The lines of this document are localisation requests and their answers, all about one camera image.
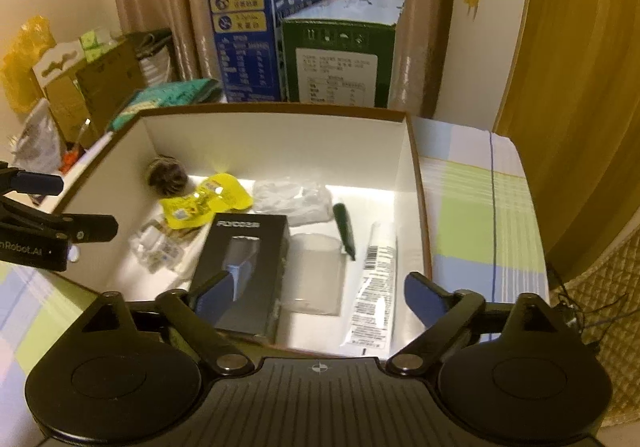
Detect white toothpaste tube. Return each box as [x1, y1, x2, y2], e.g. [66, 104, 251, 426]
[340, 222, 399, 349]

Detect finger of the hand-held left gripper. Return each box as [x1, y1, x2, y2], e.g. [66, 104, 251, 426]
[0, 197, 120, 244]
[0, 162, 65, 198]

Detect clear bag of floss picks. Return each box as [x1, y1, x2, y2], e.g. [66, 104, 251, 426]
[252, 180, 334, 228]

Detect brown scrunchie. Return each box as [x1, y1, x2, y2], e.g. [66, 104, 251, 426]
[146, 156, 190, 196]

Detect black cables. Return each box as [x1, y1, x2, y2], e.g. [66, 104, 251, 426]
[547, 267, 632, 334]

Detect black shaver box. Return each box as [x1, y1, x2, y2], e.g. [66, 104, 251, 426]
[190, 213, 291, 344]

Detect yellow plastic bag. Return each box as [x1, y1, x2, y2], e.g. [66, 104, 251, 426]
[0, 16, 57, 116]

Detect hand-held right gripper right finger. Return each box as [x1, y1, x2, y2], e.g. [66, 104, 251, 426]
[385, 271, 561, 378]

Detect small white tube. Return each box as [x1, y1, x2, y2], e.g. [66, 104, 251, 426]
[150, 239, 184, 273]

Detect green carton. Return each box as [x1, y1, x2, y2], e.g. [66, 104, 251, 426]
[277, 0, 407, 109]

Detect yellow pouch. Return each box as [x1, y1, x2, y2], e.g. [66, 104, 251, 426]
[159, 173, 255, 231]

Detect blue milk carton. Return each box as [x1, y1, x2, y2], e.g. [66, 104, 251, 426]
[204, 0, 333, 104]

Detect clear bag of cotton swabs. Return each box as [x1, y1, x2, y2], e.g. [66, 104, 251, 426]
[131, 220, 171, 264]

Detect green packets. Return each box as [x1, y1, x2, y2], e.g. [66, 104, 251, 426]
[80, 27, 121, 64]

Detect plain brown cardboard carton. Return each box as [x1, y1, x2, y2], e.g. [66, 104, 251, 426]
[75, 40, 147, 134]

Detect green lip gel tube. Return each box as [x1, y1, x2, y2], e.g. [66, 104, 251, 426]
[332, 202, 357, 262]

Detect quilted beige cover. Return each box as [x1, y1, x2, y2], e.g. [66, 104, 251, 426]
[547, 227, 640, 409]

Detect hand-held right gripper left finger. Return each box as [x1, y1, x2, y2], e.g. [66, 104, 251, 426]
[80, 269, 256, 378]

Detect white plastic bag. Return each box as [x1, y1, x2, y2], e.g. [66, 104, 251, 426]
[10, 100, 66, 174]

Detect clear plastic cup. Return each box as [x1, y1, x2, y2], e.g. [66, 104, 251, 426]
[280, 233, 347, 316]

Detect dark bag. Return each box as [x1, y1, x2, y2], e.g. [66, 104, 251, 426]
[125, 28, 174, 89]

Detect yellow curtain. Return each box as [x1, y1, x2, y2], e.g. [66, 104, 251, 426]
[492, 0, 640, 274]

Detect teal cloth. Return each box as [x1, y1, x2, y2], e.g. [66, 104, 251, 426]
[107, 77, 224, 133]

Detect checkered tablecloth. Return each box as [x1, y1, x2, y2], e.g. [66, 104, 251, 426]
[0, 117, 553, 380]

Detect brown cardboard box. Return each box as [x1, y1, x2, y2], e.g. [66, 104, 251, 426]
[47, 103, 434, 361]

